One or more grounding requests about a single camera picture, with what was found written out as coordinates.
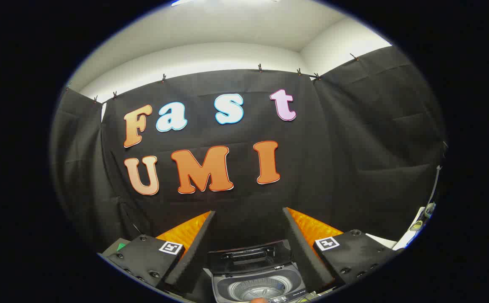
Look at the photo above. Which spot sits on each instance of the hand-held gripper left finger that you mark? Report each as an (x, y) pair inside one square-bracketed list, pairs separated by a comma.
[(196, 252)]

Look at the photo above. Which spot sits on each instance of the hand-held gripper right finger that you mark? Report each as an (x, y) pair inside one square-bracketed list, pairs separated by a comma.
[(305, 256)]

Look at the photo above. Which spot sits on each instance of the grey washing machine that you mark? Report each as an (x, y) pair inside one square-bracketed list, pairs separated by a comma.
[(257, 288)]

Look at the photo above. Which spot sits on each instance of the row of backdrop clips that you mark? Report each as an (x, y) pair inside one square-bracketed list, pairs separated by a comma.
[(260, 68)]

